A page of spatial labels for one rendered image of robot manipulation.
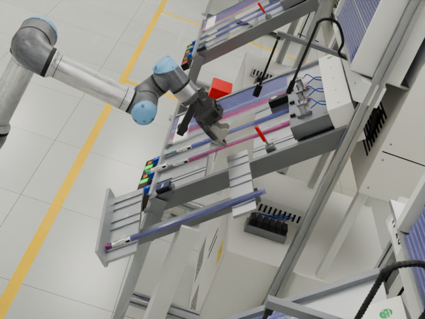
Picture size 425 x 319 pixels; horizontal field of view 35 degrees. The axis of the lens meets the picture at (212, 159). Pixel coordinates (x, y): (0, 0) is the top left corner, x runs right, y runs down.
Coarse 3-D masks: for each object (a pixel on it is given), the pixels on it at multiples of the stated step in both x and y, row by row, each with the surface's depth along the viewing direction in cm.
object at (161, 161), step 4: (172, 116) 292; (172, 120) 288; (172, 124) 284; (168, 128) 281; (172, 128) 282; (168, 132) 277; (168, 136) 274; (168, 140) 272; (164, 144) 268; (164, 148) 264; (168, 148) 269; (164, 152) 263; (160, 156) 259; (164, 156) 261; (160, 160) 256; (164, 160) 259; (160, 164) 253; (156, 172) 248; (160, 172) 250; (156, 176) 245; (160, 176) 249; (152, 180) 243; (156, 180) 244; (152, 184) 240; (156, 184) 242; (152, 188) 237; (152, 192) 236
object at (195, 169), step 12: (180, 144) 267; (204, 144) 256; (168, 156) 260; (180, 156) 256; (204, 156) 246; (168, 168) 250; (180, 168) 247; (192, 168) 242; (204, 168) 238; (168, 180) 242; (180, 180) 238; (192, 180) 234
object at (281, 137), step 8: (304, 72) 275; (312, 72) 271; (320, 72) 268; (288, 80) 275; (304, 80) 268; (264, 112) 258; (288, 112) 248; (272, 120) 248; (280, 120) 245; (280, 128) 239; (288, 128) 236; (264, 136) 239; (272, 136) 236; (280, 136) 234; (288, 136) 230; (256, 144) 236; (264, 144) 233; (280, 144) 228; (288, 144) 225; (256, 152) 231; (264, 152) 228
